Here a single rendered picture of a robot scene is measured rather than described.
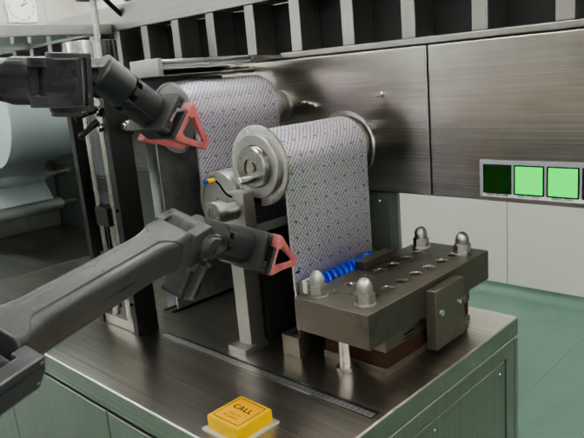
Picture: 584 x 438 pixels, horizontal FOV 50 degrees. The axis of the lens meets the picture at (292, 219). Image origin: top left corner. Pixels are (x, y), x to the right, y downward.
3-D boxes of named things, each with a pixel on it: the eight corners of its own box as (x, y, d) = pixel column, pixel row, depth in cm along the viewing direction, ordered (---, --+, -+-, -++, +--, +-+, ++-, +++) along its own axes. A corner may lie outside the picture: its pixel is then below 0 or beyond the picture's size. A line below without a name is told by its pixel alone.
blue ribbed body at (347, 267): (300, 295, 115) (299, 277, 114) (370, 263, 130) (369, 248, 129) (315, 299, 113) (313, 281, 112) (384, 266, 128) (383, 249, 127)
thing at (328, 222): (294, 290, 115) (285, 191, 111) (370, 256, 131) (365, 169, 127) (295, 291, 114) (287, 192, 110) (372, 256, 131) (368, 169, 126)
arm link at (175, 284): (212, 237, 87) (161, 212, 89) (180, 312, 88) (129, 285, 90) (241, 238, 98) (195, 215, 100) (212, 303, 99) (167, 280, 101)
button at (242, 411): (208, 428, 94) (206, 414, 93) (242, 408, 99) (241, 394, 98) (239, 445, 89) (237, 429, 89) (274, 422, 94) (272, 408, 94)
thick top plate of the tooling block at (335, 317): (296, 328, 110) (294, 296, 109) (420, 266, 138) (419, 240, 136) (369, 351, 99) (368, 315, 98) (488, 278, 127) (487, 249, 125)
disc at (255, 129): (235, 202, 120) (227, 125, 117) (237, 202, 120) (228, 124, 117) (291, 209, 110) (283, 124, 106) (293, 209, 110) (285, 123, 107)
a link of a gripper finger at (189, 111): (208, 164, 99) (164, 132, 93) (180, 163, 104) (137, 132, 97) (224, 128, 101) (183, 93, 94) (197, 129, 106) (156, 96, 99)
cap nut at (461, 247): (449, 254, 125) (448, 232, 124) (458, 249, 128) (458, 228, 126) (466, 256, 122) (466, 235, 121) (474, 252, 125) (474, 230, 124)
